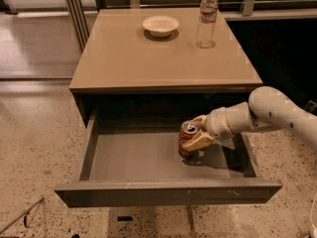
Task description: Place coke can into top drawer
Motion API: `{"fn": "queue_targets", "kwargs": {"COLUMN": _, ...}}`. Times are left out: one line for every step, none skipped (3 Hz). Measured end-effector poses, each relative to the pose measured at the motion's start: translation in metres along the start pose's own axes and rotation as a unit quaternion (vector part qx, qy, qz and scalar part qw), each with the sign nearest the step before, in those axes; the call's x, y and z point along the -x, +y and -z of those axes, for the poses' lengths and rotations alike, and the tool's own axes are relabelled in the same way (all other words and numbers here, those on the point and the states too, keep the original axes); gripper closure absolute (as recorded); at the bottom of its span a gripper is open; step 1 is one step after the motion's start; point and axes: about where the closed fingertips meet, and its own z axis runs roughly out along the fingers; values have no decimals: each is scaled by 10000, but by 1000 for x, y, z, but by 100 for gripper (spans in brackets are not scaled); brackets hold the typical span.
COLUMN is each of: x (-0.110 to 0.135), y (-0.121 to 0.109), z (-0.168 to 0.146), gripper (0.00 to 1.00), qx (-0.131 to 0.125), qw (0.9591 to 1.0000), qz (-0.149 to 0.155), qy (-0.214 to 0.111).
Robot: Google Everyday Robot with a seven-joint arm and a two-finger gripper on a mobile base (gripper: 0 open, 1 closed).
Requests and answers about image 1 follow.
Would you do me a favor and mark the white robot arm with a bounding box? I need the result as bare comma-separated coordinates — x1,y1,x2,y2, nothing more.
181,86,317,152

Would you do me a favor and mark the grey metal rod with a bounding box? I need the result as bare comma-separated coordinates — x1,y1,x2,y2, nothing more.
0,196,44,234

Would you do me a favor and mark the clear plastic water bottle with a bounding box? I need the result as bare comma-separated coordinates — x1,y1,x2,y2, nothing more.
196,0,218,49

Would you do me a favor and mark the red coke can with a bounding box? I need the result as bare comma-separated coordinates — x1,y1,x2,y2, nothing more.
178,120,198,158

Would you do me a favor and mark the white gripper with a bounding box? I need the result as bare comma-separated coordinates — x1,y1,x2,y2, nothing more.
181,107,234,152

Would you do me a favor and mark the grey cabinet with tan top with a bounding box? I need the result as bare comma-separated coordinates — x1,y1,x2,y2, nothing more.
70,8,263,121

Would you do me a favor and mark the open grey top drawer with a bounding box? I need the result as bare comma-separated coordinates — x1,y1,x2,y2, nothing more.
54,112,282,207

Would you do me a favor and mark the white bowl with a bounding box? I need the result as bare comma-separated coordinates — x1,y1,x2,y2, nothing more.
143,16,179,38

